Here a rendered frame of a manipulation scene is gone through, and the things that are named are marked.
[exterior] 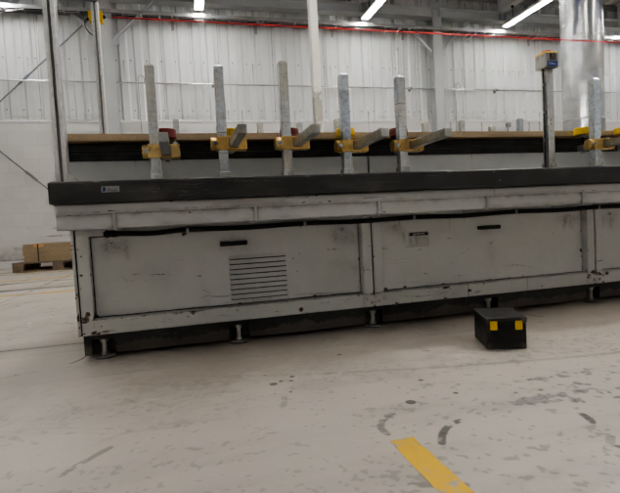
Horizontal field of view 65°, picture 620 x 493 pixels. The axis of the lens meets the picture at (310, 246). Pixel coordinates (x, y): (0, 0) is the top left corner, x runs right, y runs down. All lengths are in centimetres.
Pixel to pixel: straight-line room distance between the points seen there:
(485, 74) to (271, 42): 458
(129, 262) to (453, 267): 151
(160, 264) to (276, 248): 50
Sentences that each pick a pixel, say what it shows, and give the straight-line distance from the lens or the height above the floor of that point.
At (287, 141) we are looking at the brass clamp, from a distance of 194.
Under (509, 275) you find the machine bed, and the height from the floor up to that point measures 18.
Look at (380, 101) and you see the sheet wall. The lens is 1013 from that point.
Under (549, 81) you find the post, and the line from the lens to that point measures 256.
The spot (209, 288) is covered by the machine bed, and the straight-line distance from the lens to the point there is 215.
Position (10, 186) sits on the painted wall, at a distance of 948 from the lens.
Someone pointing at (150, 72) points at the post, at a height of 109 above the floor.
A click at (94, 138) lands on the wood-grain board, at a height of 88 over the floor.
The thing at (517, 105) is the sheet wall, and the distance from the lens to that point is 1173.
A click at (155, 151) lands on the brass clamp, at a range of 189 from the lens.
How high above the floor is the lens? 52
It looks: 3 degrees down
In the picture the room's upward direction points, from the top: 3 degrees counter-clockwise
